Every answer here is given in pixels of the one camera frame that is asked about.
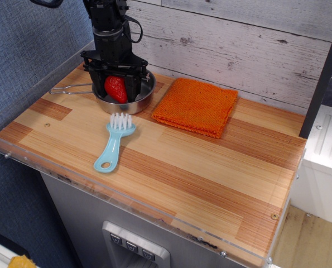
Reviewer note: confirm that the silver dispenser button panel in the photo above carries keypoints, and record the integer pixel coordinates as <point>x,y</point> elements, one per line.
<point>127,249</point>

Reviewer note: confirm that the black right frame post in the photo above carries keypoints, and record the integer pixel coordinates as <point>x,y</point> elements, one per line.
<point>318,96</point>

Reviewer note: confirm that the grey toy fridge cabinet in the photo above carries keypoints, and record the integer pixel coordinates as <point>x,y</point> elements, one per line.
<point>83,215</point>

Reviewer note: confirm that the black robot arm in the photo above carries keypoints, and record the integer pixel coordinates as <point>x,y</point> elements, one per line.
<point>109,15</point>

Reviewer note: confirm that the light blue scrub brush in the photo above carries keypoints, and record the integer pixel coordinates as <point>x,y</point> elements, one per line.
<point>119,126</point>

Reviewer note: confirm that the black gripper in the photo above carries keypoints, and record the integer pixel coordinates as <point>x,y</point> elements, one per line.
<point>113,56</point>

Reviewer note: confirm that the red toy strawberry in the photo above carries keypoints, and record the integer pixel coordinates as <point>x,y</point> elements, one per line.
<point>115,87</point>

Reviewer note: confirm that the stainless steel pot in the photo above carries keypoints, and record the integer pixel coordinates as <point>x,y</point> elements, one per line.
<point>109,105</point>

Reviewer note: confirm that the yellow black object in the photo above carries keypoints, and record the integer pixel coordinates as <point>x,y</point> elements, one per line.
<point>14,255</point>

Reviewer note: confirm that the white ridged side unit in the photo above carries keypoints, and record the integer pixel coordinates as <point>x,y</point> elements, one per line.
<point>312,188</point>

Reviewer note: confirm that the clear acrylic guard rail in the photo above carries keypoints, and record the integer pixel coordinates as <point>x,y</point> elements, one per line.
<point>221,189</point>

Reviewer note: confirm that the orange folded cloth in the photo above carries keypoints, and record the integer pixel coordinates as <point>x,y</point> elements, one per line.
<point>196,106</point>

